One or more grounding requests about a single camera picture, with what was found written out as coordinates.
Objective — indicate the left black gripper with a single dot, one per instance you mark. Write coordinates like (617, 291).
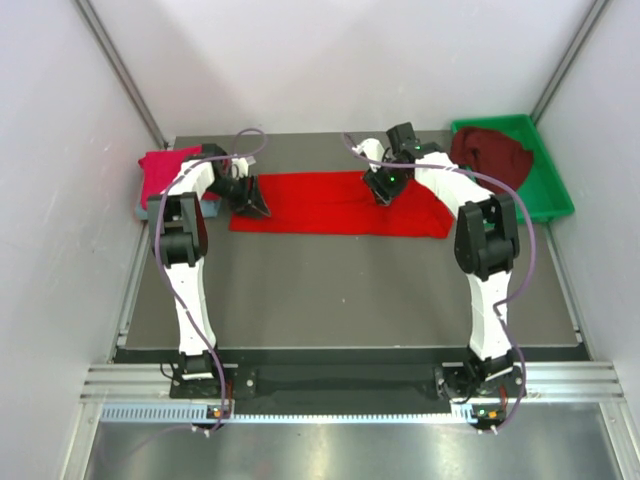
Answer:
(256, 200)

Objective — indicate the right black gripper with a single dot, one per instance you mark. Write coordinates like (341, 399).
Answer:
(382, 194)

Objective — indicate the bright red t-shirt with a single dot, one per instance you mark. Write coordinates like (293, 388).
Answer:
(339, 203)

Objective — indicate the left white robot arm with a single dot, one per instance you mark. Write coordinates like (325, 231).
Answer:
(175, 185)

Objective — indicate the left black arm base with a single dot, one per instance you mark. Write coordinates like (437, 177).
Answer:
(240, 384)

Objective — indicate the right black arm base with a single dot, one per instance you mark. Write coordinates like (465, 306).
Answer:
(457, 384)

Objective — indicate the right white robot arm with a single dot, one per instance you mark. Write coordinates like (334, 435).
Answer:
(486, 243)

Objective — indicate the folded grey-blue t-shirt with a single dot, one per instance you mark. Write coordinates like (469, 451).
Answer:
(209, 209)

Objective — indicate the folded pink t-shirt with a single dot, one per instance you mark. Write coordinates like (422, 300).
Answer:
(160, 168)

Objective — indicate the dark red t-shirt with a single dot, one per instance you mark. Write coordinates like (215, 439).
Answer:
(492, 153)

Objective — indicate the green plastic bin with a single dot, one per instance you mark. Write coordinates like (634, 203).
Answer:
(543, 192)

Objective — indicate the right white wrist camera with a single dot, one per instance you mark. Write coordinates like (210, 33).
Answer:
(371, 150)

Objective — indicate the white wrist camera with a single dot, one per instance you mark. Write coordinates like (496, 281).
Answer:
(371, 150)
(240, 167)

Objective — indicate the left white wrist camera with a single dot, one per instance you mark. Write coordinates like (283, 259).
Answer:
(240, 167)

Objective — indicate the slotted cable duct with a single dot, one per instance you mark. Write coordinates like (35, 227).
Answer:
(205, 414)

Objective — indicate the left corner aluminium post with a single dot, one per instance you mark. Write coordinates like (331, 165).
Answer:
(109, 50)

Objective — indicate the corner aluminium post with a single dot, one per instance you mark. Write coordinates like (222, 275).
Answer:
(109, 50)
(586, 27)

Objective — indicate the right corner aluminium post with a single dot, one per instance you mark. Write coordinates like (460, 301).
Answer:
(586, 27)

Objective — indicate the aluminium frame rail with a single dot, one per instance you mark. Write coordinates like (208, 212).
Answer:
(546, 382)

